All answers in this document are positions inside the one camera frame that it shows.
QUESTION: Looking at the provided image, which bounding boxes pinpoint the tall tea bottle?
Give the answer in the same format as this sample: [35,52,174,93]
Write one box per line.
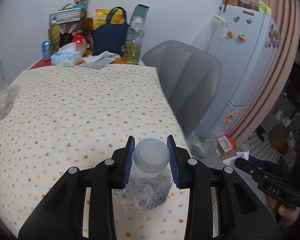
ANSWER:
[122,17,145,64]

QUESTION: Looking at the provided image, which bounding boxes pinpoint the folded paper on table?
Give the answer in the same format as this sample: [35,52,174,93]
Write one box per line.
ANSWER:
[80,51,121,69]

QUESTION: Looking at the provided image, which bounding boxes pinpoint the grey upholstered chair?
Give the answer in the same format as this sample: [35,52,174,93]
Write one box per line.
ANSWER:
[142,40,222,137]

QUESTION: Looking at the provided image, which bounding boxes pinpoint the blue tissue box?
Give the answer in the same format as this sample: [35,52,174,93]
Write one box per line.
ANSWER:
[50,43,83,67]

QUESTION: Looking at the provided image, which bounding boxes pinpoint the small tea bottle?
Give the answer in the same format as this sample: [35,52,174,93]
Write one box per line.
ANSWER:
[48,24,61,54]

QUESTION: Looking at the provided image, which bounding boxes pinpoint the blue drink can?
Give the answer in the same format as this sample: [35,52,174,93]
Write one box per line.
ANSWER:
[42,40,52,61]

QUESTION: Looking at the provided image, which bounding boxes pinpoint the green tall box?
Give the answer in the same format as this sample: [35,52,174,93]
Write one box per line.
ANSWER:
[130,4,149,26]

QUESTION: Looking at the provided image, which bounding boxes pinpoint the wire mesh basket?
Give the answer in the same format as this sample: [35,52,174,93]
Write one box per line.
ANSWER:
[49,8,86,26]

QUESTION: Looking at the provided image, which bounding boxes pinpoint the floral cream tablecloth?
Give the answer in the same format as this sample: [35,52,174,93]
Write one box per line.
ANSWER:
[0,64,187,236]

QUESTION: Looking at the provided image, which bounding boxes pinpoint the yellow snack bag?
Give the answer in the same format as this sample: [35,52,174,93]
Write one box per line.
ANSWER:
[93,9,125,30]

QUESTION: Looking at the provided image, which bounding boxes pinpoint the white refrigerator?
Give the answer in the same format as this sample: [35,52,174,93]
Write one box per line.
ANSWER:
[191,4,281,137]

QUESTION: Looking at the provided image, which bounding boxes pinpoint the crushed clear plastic bottle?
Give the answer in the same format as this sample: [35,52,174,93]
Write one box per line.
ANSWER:
[113,138,172,212]

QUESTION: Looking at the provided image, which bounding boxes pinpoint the pink curtain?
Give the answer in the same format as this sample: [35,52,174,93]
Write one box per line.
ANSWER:
[230,0,300,145]

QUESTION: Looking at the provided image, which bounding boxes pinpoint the clear plastic trash bag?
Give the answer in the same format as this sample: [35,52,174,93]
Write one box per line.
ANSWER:
[186,131,218,158]

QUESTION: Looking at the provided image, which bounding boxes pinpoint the right hand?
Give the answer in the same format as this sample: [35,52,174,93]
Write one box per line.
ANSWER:
[266,197,300,229]

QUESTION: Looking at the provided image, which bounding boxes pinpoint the orange white box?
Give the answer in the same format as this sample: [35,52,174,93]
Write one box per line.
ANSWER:
[215,134,236,157]

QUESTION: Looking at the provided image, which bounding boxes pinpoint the navy lunch bag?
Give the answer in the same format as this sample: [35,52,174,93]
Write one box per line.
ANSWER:
[92,7,129,56]

